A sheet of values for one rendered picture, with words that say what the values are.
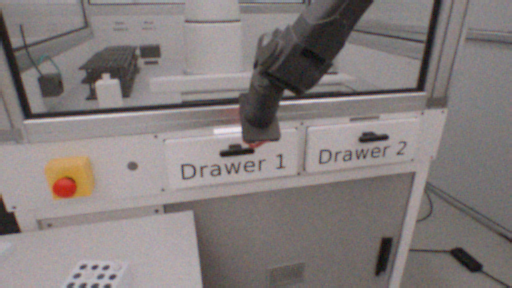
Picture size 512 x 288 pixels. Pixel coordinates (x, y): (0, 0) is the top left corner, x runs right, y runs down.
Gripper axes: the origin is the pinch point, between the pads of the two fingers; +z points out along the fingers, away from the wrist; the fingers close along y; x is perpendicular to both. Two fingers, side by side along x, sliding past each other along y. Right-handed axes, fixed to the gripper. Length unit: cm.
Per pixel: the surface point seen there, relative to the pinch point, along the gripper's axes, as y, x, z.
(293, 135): 1.2, -9.6, 2.5
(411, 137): -0.1, -40.7, 5.6
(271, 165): -3.3, -4.7, 7.7
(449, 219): -4, -134, 116
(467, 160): 26, -148, 99
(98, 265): -21.4, 29.2, -0.1
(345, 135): 0.8, -22.4, 3.6
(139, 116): 5.6, 22.3, -2.1
